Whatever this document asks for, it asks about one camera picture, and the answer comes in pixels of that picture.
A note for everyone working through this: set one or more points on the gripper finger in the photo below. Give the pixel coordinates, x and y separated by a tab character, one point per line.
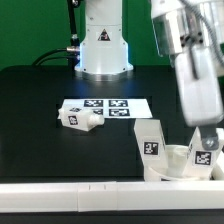
209	137

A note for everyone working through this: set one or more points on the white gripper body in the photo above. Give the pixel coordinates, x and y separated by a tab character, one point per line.
198	87

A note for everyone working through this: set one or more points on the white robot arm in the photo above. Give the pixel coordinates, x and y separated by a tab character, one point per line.
190	32

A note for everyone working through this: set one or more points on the paper sheet with markers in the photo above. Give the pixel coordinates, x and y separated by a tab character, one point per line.
113	108

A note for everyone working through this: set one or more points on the black pole with connector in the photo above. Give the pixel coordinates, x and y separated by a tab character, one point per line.
74	40

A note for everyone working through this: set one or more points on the white front barrier rail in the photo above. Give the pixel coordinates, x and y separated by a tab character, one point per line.
111	196

